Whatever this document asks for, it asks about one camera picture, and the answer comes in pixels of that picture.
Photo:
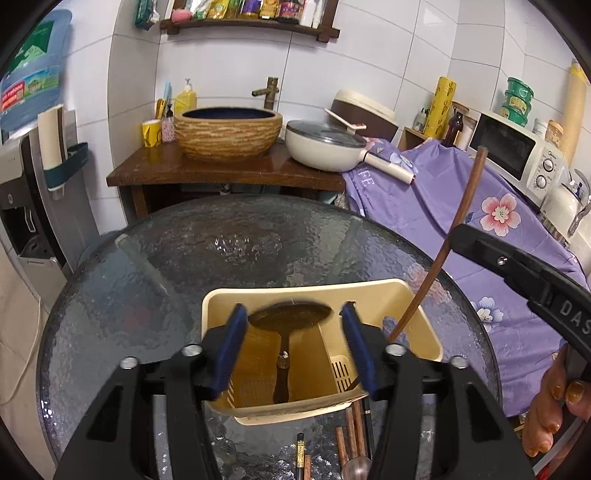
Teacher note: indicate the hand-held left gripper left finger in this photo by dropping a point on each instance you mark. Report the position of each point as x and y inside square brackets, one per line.
[228, 350]

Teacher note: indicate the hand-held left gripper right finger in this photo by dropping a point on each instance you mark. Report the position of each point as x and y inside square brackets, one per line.
[360, 350]

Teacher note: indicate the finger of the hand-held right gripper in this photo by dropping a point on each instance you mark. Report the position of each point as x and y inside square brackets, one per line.
[489, 254]

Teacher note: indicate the beige plastic utensil holder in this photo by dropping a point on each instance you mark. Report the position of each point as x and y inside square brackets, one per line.
[418, 323]

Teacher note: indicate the long brown wooden chopstick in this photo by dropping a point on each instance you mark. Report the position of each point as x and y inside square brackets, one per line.
[469, 191]

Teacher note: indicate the metal spoon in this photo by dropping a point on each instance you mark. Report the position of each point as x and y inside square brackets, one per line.
[356, 470]

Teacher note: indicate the person's right hand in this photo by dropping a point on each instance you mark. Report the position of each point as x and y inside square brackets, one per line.
[545, 397]

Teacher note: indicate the purple floral cloth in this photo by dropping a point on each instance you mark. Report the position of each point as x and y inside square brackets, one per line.
[485, 300]

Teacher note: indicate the white electric kettle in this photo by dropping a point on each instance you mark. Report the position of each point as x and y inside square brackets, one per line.
[558, 203]

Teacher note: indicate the white microwave oven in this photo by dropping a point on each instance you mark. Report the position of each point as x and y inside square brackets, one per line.
[503, 138]

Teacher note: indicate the brown glass bottle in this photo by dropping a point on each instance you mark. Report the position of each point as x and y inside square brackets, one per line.
[454, 131]

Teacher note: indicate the small white jar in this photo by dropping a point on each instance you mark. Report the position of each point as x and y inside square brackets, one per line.
[540, 128]

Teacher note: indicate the tan lidded jar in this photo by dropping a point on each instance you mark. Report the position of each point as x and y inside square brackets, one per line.
[554, 134]

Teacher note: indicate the green plastic container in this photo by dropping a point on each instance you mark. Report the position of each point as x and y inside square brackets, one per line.
[514, 117]
[517, 102]
[520, 86]

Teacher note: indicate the small wooden box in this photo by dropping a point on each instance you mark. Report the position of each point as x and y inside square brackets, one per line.
[411, 138]

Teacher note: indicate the yellow wrap roll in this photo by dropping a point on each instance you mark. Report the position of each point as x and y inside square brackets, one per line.
[441, 106]

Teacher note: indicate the rolled bamboo mat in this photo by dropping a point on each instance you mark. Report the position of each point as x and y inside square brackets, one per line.
[575, 110]

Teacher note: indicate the brown and cream rice cooker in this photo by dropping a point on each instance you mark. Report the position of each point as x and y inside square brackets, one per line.
[374, 117]

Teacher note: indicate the brown wooden sink cabinet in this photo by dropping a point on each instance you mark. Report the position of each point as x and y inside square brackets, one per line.
[161, 168]

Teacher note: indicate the white rice paddle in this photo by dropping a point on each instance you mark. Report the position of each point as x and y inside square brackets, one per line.
[344, 121]

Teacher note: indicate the cream frying pan with lid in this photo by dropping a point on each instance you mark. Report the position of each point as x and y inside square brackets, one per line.
[318, 152]

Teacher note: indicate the woven pattern ceramic basin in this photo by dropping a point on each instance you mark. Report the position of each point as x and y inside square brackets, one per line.
[226, 136]

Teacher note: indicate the pink dotted pump bottle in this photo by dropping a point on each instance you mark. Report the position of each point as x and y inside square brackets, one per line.
[168, 129]

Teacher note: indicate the yellow cup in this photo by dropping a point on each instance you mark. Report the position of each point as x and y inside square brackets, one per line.
[151, 134]

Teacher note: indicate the teal cup holder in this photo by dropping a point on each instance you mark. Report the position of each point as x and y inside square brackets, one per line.
[76, 159]

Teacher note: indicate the yellow soap pump bottle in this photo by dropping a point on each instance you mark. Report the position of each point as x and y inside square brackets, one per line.
[185, 101]

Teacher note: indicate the blue toothbrush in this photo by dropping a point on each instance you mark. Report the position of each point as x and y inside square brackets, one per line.
[167, 97]

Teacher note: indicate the brass faucet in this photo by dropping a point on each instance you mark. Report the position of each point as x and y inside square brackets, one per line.
[272, 92]

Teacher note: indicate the grey water dispenser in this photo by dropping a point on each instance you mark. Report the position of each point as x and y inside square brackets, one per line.
[18, 194]

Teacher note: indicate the white paper cup stack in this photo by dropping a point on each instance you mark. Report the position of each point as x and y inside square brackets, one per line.
[50, 134]

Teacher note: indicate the blue water jug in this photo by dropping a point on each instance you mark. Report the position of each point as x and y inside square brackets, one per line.
[32, 69]

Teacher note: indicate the green packet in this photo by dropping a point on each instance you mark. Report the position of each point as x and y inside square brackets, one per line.
[147, 14]

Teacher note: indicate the wooden wall shelf with jars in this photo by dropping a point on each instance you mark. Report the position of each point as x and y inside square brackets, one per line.
[258, 9]

